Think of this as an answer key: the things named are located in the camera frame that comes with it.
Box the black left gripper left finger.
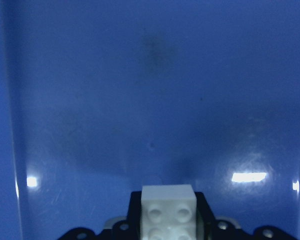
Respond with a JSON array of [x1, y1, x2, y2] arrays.
[[59, 191, 142, 240]]

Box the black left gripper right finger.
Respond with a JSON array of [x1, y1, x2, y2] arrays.
[[195, 192, 296, 240]]

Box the white toy block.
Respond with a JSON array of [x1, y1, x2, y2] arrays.
[[140, 184, 197, 240]]

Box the blue plastic tray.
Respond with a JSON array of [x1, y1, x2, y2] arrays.
[[0, 0, 300, 240]]

